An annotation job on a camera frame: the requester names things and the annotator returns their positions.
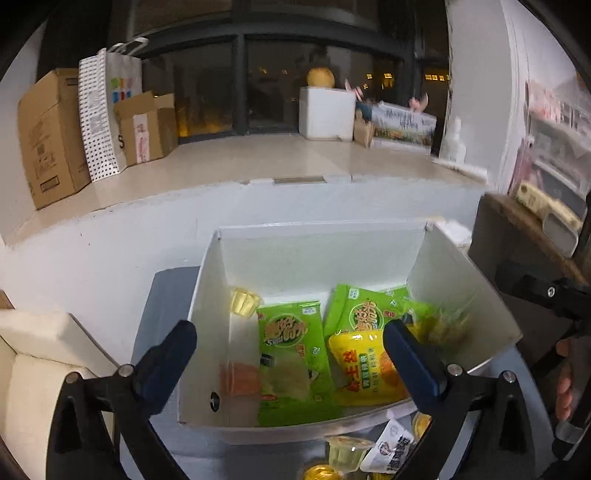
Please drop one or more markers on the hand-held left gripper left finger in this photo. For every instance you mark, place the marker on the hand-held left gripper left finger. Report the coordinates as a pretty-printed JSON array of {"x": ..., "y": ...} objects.
[{"x": 166, "y": 364}]

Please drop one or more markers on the yellow patterned box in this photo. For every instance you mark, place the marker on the yellow patterned box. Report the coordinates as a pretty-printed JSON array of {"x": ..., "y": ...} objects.
[{"x": 535, "y": 198}]

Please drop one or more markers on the pink bottle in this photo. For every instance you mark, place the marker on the pink bottle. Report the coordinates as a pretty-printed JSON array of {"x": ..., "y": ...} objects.
[{"x": 521, "y": 168}]

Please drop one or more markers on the printed landscape gift box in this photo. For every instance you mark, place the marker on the printed landscape gift box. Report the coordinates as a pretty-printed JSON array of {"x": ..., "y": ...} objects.
[{"x": 404, "y": 124}]

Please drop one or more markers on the clear jelly cup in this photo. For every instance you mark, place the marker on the clear jelly cup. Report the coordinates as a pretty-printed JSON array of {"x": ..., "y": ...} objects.
[{"x": 350, "y": 451}]

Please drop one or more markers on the small brown cardboard box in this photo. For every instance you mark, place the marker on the small brown cardboard box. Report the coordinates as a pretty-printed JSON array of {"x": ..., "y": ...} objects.
[{"x": 145, "y": 134}]

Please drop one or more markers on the brown stone counter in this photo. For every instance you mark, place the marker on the brown stone counter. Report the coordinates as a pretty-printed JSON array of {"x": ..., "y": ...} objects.
[{"x": 508, "y": 235}]

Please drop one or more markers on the cream leather sofa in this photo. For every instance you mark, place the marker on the cream leather sofa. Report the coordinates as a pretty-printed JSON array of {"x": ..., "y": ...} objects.
[{"x": 37, "y": 369}]

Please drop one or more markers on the person's right hand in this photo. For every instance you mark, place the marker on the person's right hand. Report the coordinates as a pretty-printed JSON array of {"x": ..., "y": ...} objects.
[{"x": 565, "y": 397}]

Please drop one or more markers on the pink toy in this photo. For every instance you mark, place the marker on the pink toy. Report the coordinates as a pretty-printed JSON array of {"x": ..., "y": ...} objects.
[
  {"x": 419, "y": 101},
  {"x": 353, "y": 90}
]

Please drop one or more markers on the large brown cardboard box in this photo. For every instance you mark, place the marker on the large brown cardboard box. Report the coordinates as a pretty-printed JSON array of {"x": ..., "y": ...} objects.
[{"x": 51, "y": 138}]

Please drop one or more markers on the white foam box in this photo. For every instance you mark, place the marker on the white foam box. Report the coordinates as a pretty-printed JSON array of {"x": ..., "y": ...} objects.
[{"x": 325, "y": 113}]

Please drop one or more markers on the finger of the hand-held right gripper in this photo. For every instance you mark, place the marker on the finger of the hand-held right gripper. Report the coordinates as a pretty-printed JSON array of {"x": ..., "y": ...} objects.
[{"x": 545, "y": 290}]

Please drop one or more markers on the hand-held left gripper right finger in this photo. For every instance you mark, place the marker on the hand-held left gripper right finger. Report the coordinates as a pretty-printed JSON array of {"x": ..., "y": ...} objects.
[{"x": 413, "y": 364}]

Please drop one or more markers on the orange jelly cup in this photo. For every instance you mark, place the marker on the orange jelly cup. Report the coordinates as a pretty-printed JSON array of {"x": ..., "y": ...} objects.
[{"x": 238, "y": 378}]

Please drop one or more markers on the green snack packet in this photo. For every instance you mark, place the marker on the green snack packet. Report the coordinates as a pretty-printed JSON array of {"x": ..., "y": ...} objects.
[
  {"x": 364, "y": 309},
  {"x": 291, "y": 355}
]

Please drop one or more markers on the small white snack packet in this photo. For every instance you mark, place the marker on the small white snack packet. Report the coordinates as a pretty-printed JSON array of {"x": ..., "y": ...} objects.
[{"x": 390, "y": 447}]

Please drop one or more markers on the white bag with coloured squares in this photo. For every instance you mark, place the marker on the white bag with coloured squares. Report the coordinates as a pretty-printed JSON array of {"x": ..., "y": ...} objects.
[{"x": 124, "y": 74}]

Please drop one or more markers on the white wall rack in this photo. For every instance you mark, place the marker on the white wall rack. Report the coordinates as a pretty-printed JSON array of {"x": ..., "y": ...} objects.
[{"x": 558, "y": 152}]

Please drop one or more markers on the pink floral pouch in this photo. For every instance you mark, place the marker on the pink floral pouch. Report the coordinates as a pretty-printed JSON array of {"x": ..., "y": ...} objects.
[{"x": 547, "y": 99}]

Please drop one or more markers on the yellow pomelo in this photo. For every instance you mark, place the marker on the yellow pomelo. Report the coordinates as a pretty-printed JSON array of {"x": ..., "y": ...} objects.
[{"x": 320, "y": 77}]

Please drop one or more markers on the white cardboard box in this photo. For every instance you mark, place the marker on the white cardboard box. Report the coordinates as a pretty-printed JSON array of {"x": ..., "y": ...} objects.
[{"x": 314, "y": 258}]

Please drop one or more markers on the small brown paper bag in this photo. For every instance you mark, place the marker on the small brown paper bag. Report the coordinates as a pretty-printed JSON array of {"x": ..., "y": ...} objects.
[{"x": 363, "y": 130}]

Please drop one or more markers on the yellow snack packet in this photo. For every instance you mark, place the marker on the yellow snack packet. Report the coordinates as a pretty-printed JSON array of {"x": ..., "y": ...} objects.
[{"x": 364, "y": 369}]

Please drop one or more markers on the pale yellow jelly cup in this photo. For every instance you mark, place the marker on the pale yellow jelly cup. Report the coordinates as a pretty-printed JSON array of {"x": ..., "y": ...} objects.
[{"x": 244, "y": 304}]

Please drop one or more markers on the dotted white paper bag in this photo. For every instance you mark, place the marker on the dotted white paper bag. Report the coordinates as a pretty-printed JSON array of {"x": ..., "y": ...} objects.
[{"x": 99, "y": 120}]

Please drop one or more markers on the dark window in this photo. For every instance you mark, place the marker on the dark window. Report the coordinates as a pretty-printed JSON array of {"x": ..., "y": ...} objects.
[{"x": 277, "y": 69}]

